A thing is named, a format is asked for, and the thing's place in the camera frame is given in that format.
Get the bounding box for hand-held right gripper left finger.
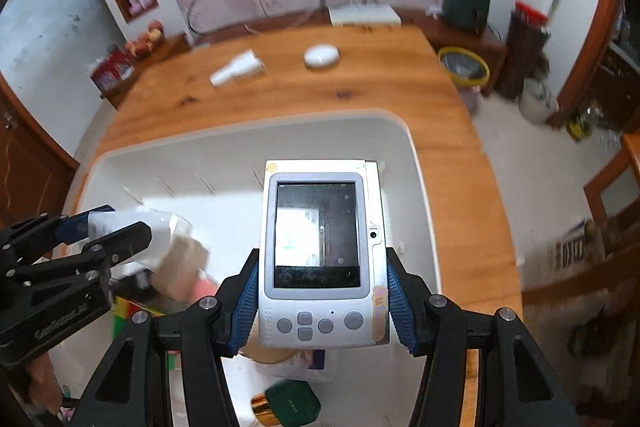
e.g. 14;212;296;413
70;247;261;427

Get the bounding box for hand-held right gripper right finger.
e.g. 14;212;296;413
385;247;581;427

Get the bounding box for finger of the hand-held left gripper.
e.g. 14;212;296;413
0;205;118;265
10;222;153;289

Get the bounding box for pink plastic object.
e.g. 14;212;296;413
192;272;222;304

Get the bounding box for small beige box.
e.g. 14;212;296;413
150;234;211;300

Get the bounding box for multicoloured puzzle cube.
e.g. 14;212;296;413
111;297;168;322

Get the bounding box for clear plastic box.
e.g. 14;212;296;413
240;347;336;383

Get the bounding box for gold oval case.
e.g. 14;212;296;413
250;394;283;427

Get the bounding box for dark oval case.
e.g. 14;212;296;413
264;381;322;427

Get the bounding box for white plastic bin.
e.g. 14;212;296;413
72;108;442;427

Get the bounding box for person's left hand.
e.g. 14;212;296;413
24;349;60;412

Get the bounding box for wooden door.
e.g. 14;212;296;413
0;77;81;228

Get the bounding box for red printed boxes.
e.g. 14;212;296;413
90;47;135;92

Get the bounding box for wooden chair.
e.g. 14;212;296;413
520;132;640;313

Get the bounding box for white cone-shaped object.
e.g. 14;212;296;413
209;49;266;88

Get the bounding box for white bucket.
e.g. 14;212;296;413
517;77;560;124

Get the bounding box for yellow-rimmed waste bin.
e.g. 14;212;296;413
437;47;491;100

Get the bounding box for white oval case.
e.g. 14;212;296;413
303;44;341;70

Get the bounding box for long wooden television cabinet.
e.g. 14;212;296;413
192;9;508;98

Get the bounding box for white set-top box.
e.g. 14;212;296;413
327;3;402;26

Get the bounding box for black air fryer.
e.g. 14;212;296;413
444;0;491;32

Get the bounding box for wooden door frame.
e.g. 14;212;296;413
555;0;621;112

